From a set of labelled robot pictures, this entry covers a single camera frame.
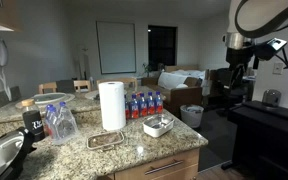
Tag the stainless steel pan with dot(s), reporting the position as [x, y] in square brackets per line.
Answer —
[2, 155]

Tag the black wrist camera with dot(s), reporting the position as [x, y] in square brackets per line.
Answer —
[270, 48]

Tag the black office chair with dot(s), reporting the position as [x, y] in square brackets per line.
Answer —
[225, 90]

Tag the white blanket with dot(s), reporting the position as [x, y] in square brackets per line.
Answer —
[170, 80]

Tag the white paper towel roll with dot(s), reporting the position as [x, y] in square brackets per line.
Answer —
[112, 106]

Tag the white floor lamp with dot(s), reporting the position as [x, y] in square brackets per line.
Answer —
[84, 63]

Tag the black flat screen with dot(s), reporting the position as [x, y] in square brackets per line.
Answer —
[65, 86]

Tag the white wall switch plate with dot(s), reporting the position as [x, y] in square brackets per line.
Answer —
[278, 68]

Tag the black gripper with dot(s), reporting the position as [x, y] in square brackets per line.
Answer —
[239, 56]

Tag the dark window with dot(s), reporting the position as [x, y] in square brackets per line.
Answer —
[162, 46]

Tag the wooden wall cabinet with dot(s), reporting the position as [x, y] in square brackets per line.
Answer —
[0, 13]

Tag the white rectangular food container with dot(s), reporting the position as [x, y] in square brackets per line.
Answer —
[158, 125]

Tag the red label water bottle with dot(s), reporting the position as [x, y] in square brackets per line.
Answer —
[135, 108]
[143, 106]
[127, 110]
[158, 104]
[150, 105]

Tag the black jar with cork lid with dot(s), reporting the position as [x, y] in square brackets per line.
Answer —
[33, 121]

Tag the brown sofa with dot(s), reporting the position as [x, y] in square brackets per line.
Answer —
[180, 96]

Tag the black digital piano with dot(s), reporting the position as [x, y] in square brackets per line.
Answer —
[267, 136]

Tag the white trash bin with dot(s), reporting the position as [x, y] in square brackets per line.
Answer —
[191, 116]

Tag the green houseplant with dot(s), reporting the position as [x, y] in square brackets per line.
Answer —
[147, 69]

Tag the wooden counter drawer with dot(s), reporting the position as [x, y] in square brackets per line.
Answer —
[157, 166]

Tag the white round plate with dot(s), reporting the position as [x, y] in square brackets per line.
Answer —
[91, 94]

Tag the small wooden chair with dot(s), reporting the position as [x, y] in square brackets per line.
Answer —
[47, 87]
[82, 85]

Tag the silver cylindrical speaker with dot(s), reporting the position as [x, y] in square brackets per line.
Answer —
[271, 98]

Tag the white projector screen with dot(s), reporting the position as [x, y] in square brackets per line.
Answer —
[116, 47]

